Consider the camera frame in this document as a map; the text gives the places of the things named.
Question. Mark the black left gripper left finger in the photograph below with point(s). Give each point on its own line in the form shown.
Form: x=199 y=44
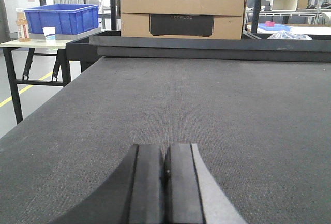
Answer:
x=131 y=194

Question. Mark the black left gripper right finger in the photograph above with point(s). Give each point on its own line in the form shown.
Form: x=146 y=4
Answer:
x=192 y=194

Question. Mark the black conveyor belt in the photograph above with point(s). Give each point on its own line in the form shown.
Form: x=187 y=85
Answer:
x=262 y=128

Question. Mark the small pink block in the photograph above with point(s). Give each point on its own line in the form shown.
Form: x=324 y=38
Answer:
x=269 y=24

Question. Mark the blue plastic bin on table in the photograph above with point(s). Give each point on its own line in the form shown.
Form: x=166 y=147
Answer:
x=67 y=19

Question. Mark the white plastic bin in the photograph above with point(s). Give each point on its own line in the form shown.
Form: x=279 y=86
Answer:
x=283 y=5

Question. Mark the beige folding table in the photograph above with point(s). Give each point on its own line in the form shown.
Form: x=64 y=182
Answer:
x=65 y=49

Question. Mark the crumpled clear plastic bag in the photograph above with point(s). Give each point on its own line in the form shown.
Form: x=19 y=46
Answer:
x=288 y=35

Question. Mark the white paper cup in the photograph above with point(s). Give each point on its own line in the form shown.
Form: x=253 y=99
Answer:
x=49 y=34

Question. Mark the large cardboard box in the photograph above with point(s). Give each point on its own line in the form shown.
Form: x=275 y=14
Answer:
x=195 y=19

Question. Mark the blue flat tray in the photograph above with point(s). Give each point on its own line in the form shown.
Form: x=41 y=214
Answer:
x=276 y=27

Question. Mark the orange drink bottle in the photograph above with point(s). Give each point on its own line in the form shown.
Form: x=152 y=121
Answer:
x=22 y=25

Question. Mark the metal shelving rack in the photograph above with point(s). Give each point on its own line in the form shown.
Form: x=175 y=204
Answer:
x=318 y=22

